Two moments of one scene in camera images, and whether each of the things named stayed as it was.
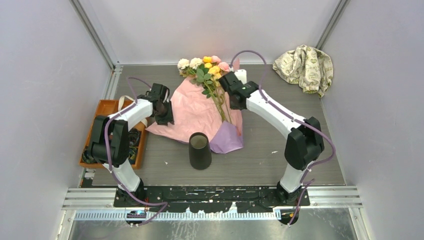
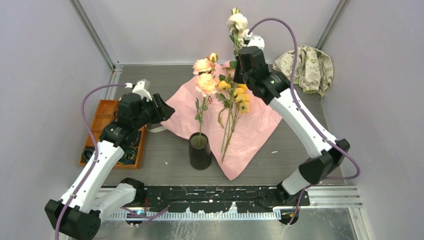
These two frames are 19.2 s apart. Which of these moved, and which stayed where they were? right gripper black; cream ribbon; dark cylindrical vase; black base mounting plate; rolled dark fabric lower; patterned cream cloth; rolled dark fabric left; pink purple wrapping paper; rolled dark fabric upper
Moved: right gripper black; cream ribbon; pink purple wrapping paper
Stayed: rolled dark fabric left; patterned cream cloth; black base mounting plate; dark cylindrical vase; rolled dark fabric upper; rolled dark fabric lower
